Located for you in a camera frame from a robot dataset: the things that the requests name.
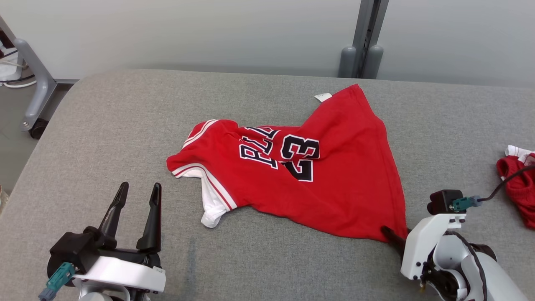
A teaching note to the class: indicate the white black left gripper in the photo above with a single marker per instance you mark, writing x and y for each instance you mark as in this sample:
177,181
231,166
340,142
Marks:
125,274

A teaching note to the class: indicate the red basketball jersey white sleeves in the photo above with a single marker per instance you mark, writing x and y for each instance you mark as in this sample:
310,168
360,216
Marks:
342,184

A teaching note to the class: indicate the grey metal cart leg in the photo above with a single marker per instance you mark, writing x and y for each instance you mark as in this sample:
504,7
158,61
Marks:
39,83

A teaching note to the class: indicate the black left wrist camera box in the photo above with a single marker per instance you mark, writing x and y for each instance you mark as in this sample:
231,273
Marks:
71,251

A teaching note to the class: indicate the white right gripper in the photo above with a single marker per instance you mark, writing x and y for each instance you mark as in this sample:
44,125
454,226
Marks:
422,246

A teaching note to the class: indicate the black caster wheel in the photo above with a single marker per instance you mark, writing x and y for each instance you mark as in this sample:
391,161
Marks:
39,128

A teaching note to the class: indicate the grey partition post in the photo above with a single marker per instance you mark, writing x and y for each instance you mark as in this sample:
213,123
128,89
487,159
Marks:
363,33

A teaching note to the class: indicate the red shorts white waistband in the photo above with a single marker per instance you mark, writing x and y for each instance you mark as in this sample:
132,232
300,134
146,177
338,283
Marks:
520,184

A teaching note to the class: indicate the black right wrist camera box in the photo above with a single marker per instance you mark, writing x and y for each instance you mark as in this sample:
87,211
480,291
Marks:
443,201

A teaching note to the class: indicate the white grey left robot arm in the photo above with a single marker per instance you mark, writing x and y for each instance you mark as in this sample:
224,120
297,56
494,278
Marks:
100,294

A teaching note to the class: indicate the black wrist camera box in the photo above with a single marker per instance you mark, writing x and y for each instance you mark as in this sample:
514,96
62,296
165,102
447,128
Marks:
443,201
71,251

